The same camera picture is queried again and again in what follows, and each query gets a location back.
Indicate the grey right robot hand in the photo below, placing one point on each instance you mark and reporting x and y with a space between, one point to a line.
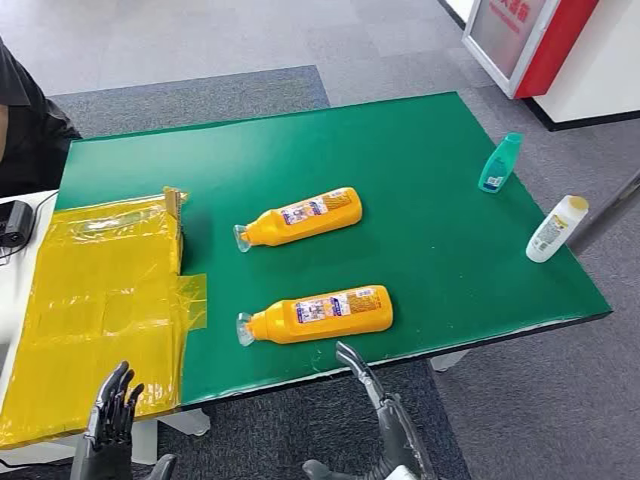
395 430

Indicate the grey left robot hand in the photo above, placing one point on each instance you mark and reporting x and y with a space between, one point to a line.
107 430

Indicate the orange bottle with clear cap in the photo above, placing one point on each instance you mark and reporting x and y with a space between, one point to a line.
305 218
320 315

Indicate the white bottle with yellow cap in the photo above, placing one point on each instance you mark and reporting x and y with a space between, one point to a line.
552 232

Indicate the teal plastic bottle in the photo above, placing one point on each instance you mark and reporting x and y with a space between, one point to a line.
497 166

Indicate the white table foot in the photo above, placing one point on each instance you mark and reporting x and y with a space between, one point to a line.
187 422
447 360

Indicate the yellow plastic-wrapped cardboard box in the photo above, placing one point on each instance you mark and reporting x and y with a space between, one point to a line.
100 311

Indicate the black device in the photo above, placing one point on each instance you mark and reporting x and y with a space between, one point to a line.
15 224

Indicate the green table mat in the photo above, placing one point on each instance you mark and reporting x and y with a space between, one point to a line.
410 159

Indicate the person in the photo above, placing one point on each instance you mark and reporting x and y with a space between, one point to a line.
30 132

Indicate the grey metal pole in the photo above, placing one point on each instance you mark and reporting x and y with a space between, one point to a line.
605 212

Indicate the red and white sign stand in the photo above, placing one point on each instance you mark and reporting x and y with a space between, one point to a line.
545 46

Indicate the white counter with black base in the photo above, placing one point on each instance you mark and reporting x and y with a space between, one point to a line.
595 73

